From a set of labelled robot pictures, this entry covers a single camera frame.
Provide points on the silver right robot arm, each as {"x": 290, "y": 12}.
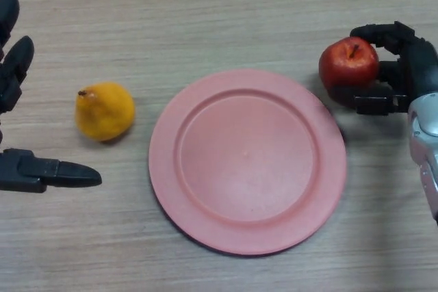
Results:
{"x": 426, "y": 134}

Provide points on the pink round plate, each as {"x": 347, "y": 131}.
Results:
{"x": 248, "y": 162}

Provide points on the red apple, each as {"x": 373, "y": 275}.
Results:
{"x": 345, "y": 64}

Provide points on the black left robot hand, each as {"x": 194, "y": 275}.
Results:
{"x": 24, "y": 172}

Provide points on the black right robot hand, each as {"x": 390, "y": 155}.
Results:
{"x": 419, "y": 66}

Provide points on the yellow pear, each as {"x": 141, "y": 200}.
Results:
{"x": 104, "y": 112}

